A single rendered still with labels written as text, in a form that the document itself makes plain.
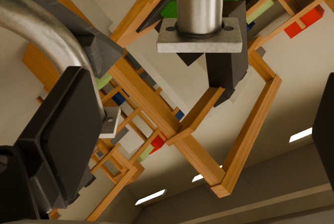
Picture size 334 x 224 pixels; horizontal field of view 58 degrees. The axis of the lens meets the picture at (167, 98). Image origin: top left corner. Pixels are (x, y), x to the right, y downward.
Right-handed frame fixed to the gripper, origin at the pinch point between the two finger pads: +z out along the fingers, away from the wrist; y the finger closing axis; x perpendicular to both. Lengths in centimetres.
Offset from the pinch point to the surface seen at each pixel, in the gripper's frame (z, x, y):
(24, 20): 12.7, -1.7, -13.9
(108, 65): 18.3, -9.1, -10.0
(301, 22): 498, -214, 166
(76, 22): 17.8, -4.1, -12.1
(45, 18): 13.6, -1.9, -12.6
